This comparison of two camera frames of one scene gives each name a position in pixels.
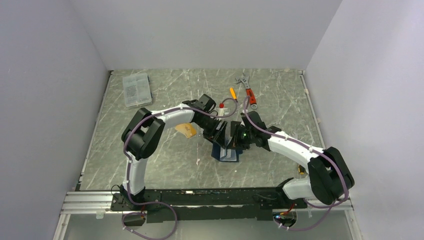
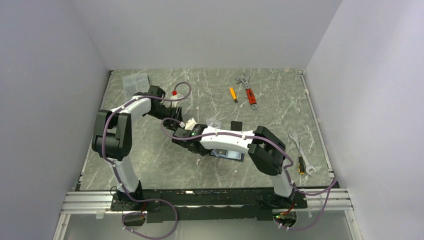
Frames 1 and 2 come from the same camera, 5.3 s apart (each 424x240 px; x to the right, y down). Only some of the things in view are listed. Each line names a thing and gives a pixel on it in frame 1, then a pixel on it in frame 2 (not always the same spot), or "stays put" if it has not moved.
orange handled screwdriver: [233, 94] stays put
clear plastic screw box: [137, 90] stays put
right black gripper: [235, 143] -> [205, 153]
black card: [233, 124] stays put
